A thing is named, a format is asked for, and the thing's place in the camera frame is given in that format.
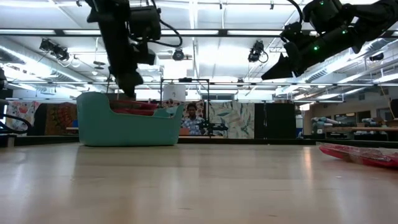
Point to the black ceiling light fixture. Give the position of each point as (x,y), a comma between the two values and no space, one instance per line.
(256,51)

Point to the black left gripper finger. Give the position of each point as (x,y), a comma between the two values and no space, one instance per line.
(130,84)

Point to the long wooden table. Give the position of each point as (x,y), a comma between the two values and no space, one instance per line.
(357,129)

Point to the leaf pattern panel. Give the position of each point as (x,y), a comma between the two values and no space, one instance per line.
(233,119)

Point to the rolled grey mats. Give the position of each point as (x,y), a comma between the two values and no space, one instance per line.
(321,122)

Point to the floral fabric panel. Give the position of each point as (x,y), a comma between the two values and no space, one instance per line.
(21,113)

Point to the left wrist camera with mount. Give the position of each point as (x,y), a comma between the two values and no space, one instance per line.
(144,23)

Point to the black ceiling speaker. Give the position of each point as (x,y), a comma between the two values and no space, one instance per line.
(377,57)

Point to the teal plastic basket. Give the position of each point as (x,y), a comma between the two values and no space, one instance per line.
(124,130)

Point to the black ceiling spotlight cluster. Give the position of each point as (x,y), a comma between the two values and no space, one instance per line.
(54,49)

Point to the person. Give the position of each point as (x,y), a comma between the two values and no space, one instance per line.
(192,123)

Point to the white cylinder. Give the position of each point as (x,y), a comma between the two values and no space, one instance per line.
(174,92)

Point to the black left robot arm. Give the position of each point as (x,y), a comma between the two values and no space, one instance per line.
(109,9)

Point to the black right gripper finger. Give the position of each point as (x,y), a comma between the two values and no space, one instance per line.
(280,70)

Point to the round black ceiling light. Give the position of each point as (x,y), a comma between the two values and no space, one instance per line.
(178,55)

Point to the dark orange patterned panel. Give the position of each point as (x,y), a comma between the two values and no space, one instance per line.
(60,118)

